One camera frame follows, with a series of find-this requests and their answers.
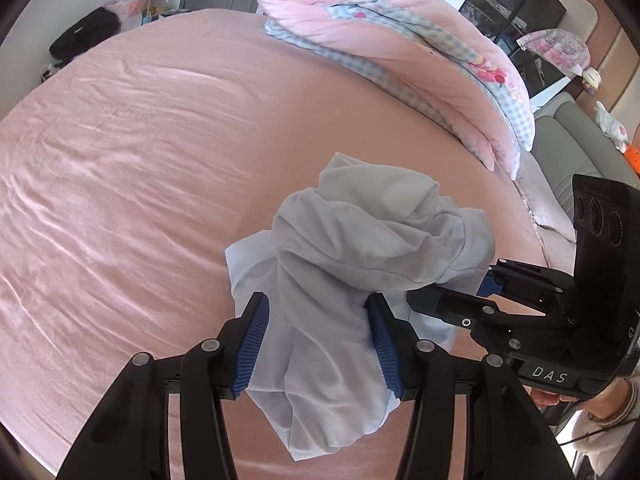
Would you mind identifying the white plush toy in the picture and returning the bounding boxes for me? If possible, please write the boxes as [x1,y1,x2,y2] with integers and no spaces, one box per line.
[594,101,632,153]

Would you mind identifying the folded pink checked quilt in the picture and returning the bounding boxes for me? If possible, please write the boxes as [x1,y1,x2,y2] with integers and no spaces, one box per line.
[256,0,537,181]

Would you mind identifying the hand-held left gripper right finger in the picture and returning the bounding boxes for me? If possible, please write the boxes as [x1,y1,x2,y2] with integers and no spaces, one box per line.
[365,292,573,480]

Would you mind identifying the person's right hand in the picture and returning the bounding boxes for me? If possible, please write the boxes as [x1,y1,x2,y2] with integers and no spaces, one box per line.
[531,387,583,409]

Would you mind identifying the black backpack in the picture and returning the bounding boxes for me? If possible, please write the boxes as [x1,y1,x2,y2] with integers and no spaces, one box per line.
[49,7,121,66]

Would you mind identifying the pink bag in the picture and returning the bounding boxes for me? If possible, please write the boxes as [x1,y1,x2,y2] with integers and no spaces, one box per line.
[102,0,151,31]

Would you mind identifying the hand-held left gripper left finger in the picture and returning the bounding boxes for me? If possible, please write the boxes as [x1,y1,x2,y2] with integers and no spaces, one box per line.
[57,291,271,480]

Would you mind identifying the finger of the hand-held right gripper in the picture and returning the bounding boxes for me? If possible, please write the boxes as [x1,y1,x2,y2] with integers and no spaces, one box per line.
[406,287,577,357]
[479,258,577,312]

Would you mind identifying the light blue navy-trimmed shirt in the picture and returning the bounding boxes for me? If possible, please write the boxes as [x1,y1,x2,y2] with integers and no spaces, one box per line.
[224,151,496,462]

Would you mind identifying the pale pink pillow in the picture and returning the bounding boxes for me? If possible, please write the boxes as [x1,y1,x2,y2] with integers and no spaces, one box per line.
[517,165,578,246]
[537,222,581,281]

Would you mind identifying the pink printed umbrella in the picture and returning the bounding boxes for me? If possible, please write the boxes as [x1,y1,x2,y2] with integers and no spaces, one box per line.
[516,29,592,78]

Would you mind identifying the grey upholstered headboard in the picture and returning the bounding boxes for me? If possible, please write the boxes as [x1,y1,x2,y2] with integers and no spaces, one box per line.
[530,92,640,221]

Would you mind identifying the dark glass wardrobe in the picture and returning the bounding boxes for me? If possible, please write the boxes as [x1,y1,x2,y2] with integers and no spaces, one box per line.
[457,0,568,101]

